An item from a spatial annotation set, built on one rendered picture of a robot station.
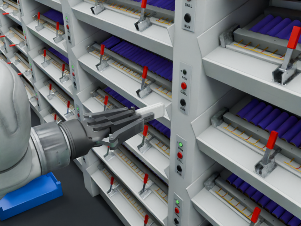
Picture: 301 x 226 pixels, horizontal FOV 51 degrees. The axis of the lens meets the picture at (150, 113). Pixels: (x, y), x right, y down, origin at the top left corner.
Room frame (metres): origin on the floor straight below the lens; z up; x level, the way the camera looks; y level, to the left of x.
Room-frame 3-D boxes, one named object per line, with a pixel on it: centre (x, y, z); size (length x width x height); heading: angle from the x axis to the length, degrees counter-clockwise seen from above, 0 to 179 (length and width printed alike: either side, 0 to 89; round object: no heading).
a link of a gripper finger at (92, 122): (0.58, 0.08, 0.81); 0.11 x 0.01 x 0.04; 126
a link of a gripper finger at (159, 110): (0.62, 0.00, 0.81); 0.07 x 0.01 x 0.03; 125
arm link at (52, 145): (0.49, 0.19, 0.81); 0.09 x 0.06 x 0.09; 35
